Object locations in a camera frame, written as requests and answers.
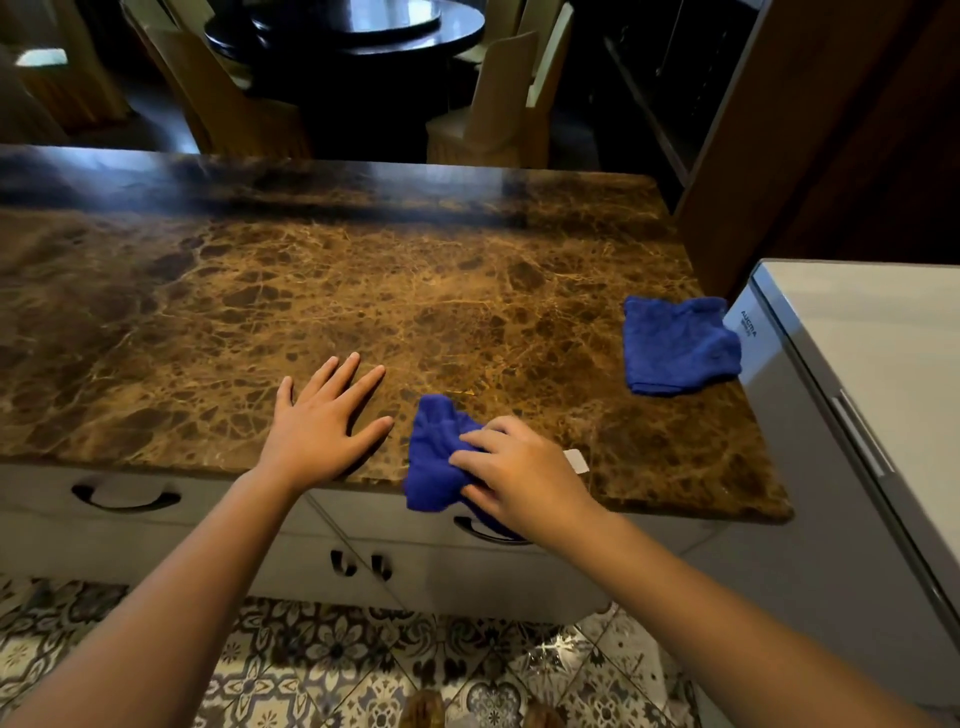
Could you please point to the person's right hand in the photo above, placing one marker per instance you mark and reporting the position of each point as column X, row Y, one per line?
column 536, row 484

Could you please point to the person's left hand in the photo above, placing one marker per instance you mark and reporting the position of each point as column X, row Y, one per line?
column 311, row 442

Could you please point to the person's left middle finger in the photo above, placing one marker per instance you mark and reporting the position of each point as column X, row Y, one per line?
column 342, row 375

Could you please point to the person's left thumb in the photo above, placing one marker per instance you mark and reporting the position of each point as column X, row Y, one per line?
column 371, row 435

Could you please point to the person's right thumb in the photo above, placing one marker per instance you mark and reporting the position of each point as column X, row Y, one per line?
column 480, row 497

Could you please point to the person's left little finger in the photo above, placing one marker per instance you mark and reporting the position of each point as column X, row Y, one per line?
column 283, row 394

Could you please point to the person's right middle finger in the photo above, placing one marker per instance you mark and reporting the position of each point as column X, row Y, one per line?
column 484, row 439

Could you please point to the blue cloth with white tag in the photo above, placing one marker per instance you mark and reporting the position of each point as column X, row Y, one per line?
column 431, row 465

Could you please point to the person's right forearm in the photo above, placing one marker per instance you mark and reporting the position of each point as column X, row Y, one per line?
column 720, row 630

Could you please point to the person's left forearm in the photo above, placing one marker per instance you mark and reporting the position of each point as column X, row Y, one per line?
column 165, row 600

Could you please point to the white counter cabinet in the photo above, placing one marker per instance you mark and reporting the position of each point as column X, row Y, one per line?
column 420, row 577

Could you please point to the blue microfibre cloth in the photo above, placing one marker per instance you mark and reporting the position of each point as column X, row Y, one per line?
column 675, row 345

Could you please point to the person's left shoe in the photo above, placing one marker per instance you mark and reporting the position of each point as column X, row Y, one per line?
column 421, row 711

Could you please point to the person's shoe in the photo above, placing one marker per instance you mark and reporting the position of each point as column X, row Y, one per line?
column 541, row 716
column 421, row 711

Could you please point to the person's right shoe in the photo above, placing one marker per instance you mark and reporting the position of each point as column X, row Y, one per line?
column 541, row 716

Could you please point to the dark round dining table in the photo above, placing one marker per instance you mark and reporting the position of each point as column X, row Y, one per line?
column 360, row 82

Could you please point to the wooden dining chair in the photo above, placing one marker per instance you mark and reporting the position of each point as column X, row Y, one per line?
column 553, row 60
column 217, row 105
column 491, row 26
column 60, row 90
column 487, row 112

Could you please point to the dark glass turntable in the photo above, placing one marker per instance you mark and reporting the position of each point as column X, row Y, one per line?
column 352, row 13

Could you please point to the white refrigerator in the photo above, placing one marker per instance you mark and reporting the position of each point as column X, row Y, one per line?
column 847, row 465

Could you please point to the dark shelf unit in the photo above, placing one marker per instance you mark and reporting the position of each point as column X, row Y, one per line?
column 667, row 82

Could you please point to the brown wooden panel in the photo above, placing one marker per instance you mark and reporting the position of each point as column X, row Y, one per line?
column 817, row 135

